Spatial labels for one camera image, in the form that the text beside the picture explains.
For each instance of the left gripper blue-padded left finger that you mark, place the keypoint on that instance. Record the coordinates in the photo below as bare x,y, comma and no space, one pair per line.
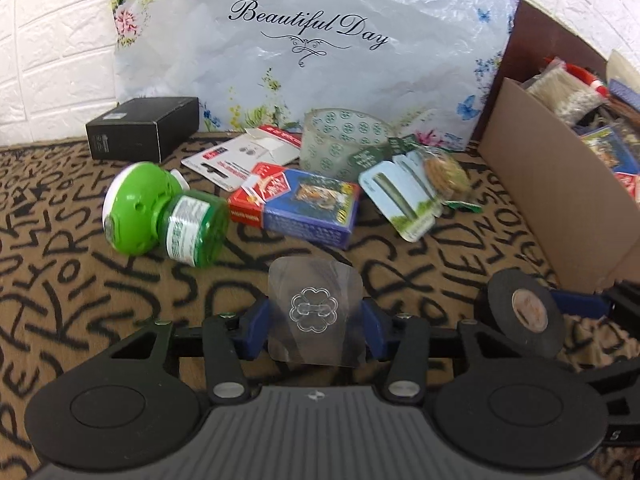
228,339

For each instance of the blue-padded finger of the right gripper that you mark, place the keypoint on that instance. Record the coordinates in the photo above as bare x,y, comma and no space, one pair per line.
578,304

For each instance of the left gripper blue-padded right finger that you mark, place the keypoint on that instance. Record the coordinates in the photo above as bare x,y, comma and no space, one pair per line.
403,341

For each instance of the black electrical tape roll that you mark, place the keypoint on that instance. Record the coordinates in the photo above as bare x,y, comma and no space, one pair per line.
524,311

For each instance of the clear square adhesive hook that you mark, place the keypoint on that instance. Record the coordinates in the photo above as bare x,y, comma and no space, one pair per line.
315,312

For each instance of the blue red playing card box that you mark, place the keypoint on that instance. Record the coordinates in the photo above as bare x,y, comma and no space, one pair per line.
297,203

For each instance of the bag of cotton swabs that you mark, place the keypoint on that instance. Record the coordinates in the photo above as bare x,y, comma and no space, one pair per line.
563,94

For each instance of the red toothpaste tube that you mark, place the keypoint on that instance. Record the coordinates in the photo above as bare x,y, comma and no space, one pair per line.
583,75

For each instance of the brown cardboard box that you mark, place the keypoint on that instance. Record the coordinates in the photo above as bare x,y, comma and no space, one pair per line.
584,220

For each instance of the green white blister pack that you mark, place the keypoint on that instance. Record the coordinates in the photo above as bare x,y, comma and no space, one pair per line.
400,190

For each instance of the green mosquito repellent bottle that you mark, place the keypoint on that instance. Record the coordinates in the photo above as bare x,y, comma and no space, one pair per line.
147,207

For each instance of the card box inside carton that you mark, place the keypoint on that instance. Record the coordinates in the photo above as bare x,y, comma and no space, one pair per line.
607,145

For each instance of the white red blister card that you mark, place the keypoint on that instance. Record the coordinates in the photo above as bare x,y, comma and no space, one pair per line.
229,164

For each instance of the clear patterned tape roll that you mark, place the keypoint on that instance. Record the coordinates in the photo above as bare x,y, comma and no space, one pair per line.
340,143

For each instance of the black cardboard box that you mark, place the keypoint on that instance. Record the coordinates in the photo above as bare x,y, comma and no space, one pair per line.
143,129

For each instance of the dark brown wooden board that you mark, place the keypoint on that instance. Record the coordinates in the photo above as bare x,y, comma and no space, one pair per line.
535,36

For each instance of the white floral plastic bag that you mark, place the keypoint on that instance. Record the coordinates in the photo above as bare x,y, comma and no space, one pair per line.
423,66

